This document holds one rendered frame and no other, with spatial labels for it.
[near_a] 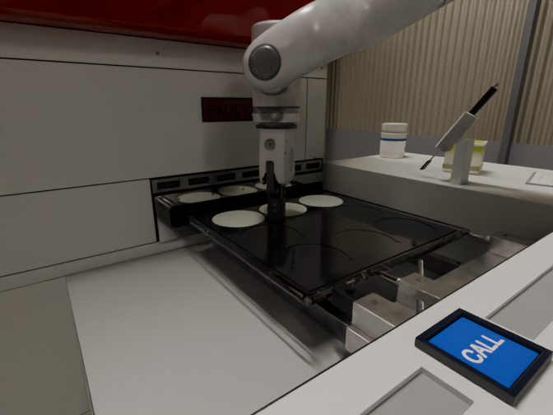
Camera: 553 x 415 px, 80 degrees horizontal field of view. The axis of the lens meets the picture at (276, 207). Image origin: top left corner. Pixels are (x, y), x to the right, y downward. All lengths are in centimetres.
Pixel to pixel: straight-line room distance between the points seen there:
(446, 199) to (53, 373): 80
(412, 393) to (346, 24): 45
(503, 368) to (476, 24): 246
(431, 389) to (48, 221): 60
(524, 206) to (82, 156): 72
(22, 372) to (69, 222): 28
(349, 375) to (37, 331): 62
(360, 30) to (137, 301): 52
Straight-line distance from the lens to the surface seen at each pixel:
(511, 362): 25
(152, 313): 53
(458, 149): 70
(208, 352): 45
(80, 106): 65
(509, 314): 32
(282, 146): 56
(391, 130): 100
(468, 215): 69
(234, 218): 64
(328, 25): 52
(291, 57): 50
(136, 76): 66
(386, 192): 77
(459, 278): 53
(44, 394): 82
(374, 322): 36
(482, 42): 258
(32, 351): 76
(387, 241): 56
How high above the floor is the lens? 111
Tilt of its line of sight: 17 degrees down
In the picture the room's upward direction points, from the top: straight up
